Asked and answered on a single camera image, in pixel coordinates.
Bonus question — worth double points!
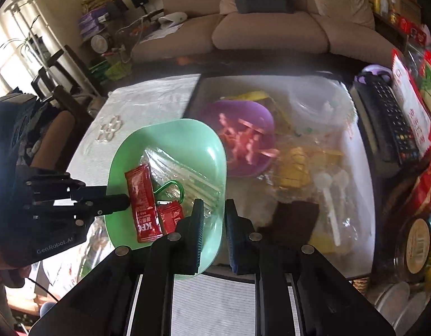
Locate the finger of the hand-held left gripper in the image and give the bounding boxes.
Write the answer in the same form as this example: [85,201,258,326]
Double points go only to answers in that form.
[24,170,131,204]
[25,200,131,227]

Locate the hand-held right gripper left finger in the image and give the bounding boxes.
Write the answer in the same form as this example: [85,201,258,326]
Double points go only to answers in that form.
[28,199,205,336]

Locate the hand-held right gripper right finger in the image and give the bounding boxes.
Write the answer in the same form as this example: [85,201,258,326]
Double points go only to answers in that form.
[225,199,394,336]

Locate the white curved device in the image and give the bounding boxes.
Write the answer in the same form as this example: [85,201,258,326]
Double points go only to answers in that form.
[157,12,187,29]

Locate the purple plastic dish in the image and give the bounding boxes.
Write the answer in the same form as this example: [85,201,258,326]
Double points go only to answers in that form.
[200,99,275,178]

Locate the pile of pink flower pieces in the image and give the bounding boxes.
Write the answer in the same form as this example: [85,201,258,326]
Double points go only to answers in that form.
[218,112,279,165]

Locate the clear lidded plastic tub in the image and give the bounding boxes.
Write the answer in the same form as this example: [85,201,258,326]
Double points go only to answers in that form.
[289,84,345,137]

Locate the dark wooden chair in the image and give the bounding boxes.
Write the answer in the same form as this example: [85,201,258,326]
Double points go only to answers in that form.
[30,45,97,113]

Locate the wicker basket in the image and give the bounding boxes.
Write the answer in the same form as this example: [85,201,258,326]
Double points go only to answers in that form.
[352,275,372,291]

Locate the brown wallet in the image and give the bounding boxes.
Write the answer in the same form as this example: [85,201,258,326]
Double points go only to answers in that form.
[261,201,321,244]

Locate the small red sachet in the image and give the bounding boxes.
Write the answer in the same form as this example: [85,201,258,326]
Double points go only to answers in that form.
[157,201,185,235]

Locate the black remote control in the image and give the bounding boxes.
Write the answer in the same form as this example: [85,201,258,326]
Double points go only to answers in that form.
[359,77,421,165]

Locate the red white snack bag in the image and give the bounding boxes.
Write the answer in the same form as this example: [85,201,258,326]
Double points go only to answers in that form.
[390,49,431,158]

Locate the round tin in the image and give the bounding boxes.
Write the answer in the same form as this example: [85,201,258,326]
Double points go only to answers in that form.
[90,33,111,54]

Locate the potted plant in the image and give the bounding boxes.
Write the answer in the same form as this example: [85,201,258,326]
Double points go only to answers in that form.
[0,16,41,57]

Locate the green yellow bag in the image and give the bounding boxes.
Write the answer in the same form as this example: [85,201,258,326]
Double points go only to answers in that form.
[91,58,132,81]

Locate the purple round lid container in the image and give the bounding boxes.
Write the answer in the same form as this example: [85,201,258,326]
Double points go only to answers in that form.
[357,64,394,85]

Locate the green carabiner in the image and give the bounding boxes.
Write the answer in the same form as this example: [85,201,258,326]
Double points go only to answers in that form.
[152,180,185,205]

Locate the green white snack bag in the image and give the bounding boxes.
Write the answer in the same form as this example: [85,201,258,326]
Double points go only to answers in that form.
[420,51,431,113]

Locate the clear bag of yellow snacks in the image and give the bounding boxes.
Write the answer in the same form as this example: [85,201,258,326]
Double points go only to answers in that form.
[275,143,345,190]

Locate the brown armchair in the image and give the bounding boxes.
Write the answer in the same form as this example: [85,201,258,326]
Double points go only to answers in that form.
[30,110,79,169]

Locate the cardboard box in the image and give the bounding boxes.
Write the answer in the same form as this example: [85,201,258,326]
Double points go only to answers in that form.
[387,0,422,25]

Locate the red gift boxes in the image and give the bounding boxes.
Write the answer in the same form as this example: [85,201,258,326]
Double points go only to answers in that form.
[397,17,431,44]

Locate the yellow flat packet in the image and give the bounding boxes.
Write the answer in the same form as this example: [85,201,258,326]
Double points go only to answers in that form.
[306,231,352,256]

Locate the green plastic dish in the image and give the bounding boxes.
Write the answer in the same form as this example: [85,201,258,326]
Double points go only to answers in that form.
[104,118,227,281]

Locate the foil snack packet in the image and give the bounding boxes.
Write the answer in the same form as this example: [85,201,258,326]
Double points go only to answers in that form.
[42,222,113,288]

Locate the white papers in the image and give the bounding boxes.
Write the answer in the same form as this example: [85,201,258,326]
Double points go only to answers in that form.
[140,24,184,44]

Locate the clear cutlery packet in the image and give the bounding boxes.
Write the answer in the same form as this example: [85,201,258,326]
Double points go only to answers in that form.
[143,146,223,218]

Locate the brown lid glass jar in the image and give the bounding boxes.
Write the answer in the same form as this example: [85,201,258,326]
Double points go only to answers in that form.
[394,213,431,281]

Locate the white plastic ring holder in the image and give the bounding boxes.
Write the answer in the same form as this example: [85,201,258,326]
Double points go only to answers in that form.
[97,115,124,143]

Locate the black cable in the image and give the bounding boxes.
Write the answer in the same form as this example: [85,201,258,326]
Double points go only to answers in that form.
[25,277,59,302]

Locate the person's left hand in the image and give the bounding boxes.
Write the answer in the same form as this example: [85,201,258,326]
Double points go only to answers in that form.
[0,249,31,288]

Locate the white lid cup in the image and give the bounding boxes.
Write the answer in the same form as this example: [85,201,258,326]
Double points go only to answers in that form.
[401,289,431,323]
[374,282,412,317]

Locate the purple tissue pack stack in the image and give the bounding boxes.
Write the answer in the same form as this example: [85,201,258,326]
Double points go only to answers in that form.
[78,10,111,37]

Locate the black storage box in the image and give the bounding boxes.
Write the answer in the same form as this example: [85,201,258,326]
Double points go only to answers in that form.
[187,72,375,281]

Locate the brown sofa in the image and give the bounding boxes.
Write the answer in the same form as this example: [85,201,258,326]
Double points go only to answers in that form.
[131,0,377,64]

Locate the glossy red ketchup packet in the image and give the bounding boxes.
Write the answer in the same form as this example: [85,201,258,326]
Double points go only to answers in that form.
[124,163,164,244]

